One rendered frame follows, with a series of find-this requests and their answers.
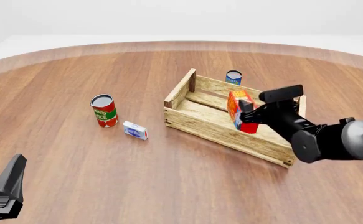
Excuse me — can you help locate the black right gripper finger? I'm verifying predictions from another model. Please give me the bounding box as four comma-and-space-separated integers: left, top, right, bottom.
238, 99, 257, 116

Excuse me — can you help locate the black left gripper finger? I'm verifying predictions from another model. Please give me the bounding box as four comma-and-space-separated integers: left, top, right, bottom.
0, 153, 27, 202

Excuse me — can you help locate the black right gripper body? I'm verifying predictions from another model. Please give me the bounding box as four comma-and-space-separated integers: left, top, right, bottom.
238, 102, 282, 126

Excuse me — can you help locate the wooden slat tray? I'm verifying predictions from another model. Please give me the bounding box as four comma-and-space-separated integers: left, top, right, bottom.
164, 68, 307, 169

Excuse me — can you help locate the small white butter box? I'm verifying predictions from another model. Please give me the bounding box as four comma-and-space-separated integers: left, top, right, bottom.
122, 120, 149, 141

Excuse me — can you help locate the red orange printed food box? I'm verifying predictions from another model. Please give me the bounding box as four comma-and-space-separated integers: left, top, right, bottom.
227, 90, 260, 134

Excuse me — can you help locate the blue tin can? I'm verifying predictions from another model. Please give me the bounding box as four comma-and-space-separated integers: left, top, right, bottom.
225, 70, 243, 86

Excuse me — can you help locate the red tomato sauce can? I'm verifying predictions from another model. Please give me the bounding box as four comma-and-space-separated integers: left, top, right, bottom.
90, 93, 120, 129

